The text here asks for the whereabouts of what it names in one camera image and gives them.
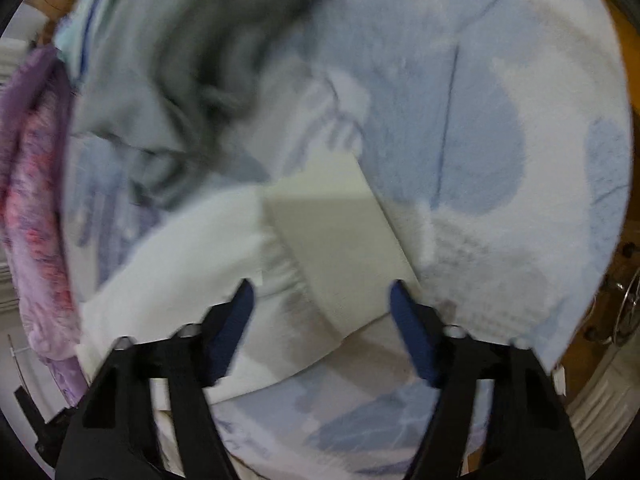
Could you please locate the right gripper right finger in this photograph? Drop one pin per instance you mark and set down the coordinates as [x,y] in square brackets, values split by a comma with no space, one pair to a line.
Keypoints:
[529,435]

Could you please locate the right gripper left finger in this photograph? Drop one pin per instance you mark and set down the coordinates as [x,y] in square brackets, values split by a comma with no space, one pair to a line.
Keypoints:
[112,434]

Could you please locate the white button jacket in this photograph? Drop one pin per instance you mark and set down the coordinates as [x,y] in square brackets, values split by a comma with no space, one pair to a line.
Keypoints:
[315,245]

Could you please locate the purple floral quilt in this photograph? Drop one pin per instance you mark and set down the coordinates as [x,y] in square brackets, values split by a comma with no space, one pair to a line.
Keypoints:
[36,106]

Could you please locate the floral bed sheet mattress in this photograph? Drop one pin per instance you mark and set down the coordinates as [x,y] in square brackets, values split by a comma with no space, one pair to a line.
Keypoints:
[495,136]

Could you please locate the grey folded garment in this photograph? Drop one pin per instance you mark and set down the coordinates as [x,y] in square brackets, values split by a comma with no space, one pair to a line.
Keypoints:
[168,76]

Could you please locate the blue striped pillow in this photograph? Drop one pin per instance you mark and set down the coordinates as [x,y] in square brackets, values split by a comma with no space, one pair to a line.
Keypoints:
[79,33]

